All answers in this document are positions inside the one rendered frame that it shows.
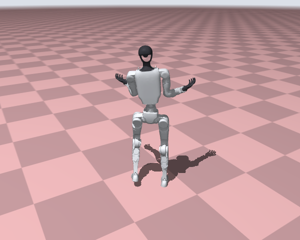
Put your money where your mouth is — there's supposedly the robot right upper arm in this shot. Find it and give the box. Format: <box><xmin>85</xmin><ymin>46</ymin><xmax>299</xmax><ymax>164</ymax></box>
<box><xmin>158</xmin><ymin>68</ymin><xmax>172</xmax><ymax>98</ymax></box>

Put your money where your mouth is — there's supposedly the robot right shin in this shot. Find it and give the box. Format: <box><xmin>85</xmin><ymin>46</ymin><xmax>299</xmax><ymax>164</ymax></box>
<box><xmin>160</xmin><ymin>146</ymin><xmax>169</xmax><ymax>181</ymax></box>

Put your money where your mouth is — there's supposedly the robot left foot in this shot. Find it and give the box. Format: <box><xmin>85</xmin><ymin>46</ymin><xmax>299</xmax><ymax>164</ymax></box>
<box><xmin>131</xmin><ymin>172</ymin><xmax>139</xmax><ymax>182</ymax></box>

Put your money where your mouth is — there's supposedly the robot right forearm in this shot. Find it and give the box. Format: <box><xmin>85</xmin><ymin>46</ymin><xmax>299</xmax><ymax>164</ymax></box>
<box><xmin>168</xmin><ymin>86</ymin><xmax>186</xmax><ymax>98</ymax></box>

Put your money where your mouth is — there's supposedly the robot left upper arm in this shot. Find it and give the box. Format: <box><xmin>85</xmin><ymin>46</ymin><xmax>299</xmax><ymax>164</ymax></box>
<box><xmin>126</xmin><ymin>70</ymin><xmax>138</xmax><ymax>97</ymax></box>

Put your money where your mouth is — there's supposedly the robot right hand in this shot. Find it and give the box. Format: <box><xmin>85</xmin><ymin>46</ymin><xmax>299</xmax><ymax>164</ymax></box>
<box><xmin>182</xmin><ymin>77</ymin><xmax>196</xmax><ymax>91</ymax></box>

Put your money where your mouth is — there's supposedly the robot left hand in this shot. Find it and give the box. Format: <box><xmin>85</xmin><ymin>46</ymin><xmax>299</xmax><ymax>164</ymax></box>
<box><xmin>115</xmin><ymin>74</ymin><xmax>128</xmax><ymax>85</ymax></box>

